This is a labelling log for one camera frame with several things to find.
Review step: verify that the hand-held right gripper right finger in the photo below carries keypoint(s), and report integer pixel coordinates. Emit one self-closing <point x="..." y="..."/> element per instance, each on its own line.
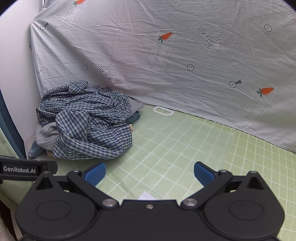
<point x="204" y="174"/>

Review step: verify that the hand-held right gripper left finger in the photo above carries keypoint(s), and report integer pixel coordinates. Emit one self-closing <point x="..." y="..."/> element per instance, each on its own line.
<point x="95" y="174"/>

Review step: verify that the blue plaid shirt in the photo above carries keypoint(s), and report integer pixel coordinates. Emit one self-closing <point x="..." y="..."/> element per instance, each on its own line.
<point x="92" y="122"/>

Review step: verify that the blue denim garment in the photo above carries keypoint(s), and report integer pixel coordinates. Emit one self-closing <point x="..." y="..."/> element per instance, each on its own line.
<point x="34" y="149"/>

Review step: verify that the green quilted blanket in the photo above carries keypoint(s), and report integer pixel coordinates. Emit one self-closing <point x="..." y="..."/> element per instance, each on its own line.
<point x="10" y="192"/>

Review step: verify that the green grid mat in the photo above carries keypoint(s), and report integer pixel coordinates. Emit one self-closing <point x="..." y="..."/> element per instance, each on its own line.
<point x="175" y="153"/>

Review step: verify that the dark teal curtain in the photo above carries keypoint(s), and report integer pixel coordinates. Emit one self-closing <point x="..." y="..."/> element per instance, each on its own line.
<point x="10" y="129"/>

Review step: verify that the grey sweatshirt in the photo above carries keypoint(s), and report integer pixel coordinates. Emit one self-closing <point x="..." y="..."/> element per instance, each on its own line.
<point x="46" y="136"/>

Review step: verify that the white paper piece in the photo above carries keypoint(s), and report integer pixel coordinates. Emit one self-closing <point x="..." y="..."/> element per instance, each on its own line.
<point x="146" y="196"/>

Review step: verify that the beige garment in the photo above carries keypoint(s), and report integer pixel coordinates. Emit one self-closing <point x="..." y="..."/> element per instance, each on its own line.
<point x="130" y="127"/>

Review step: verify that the dark teal folded garment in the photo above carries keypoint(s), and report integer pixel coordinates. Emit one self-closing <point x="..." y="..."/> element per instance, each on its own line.
<point x="136" y="116"/>

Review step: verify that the grey-blue folded garment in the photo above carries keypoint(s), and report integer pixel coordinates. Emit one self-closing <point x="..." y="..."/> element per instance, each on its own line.
<point x="136" y="107"/>

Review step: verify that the grey carrot print sheet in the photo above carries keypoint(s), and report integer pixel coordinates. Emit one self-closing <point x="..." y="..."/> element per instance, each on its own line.
<point x="161" y="69"/>

